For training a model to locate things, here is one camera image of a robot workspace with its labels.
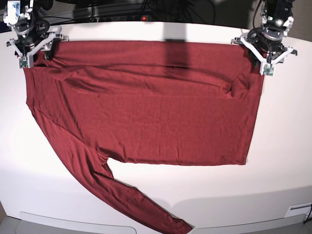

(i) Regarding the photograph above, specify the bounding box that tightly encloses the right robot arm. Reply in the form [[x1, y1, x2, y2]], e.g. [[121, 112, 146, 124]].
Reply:
[[3, 0, 54, 56]]

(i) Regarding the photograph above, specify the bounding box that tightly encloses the white label box with cable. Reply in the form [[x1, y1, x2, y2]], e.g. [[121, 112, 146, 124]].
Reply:
[[285, 202, 312, 221]]

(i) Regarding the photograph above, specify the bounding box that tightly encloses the red long-sleeve T-shirt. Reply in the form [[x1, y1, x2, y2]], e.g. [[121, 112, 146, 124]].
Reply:
[[24, 41, 264, 234]]

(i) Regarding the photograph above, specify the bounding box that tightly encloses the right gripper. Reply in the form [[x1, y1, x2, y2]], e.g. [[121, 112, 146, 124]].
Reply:
[[15, 31, 54, 60]]

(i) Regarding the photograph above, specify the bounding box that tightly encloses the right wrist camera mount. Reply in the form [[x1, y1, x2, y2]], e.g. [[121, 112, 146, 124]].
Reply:
[[6, 25, 69, 68]]

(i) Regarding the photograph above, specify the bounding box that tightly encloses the black power strip red switch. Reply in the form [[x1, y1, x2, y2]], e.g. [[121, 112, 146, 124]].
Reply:
[[91, 15, 150, 22]]

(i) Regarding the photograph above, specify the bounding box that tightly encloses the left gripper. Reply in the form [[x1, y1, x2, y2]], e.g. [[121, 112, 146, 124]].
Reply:
[[255, 30, 285, 55]]

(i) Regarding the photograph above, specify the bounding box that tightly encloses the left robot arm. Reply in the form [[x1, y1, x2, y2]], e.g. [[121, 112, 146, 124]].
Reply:
[[247, 0, 294, 55]]

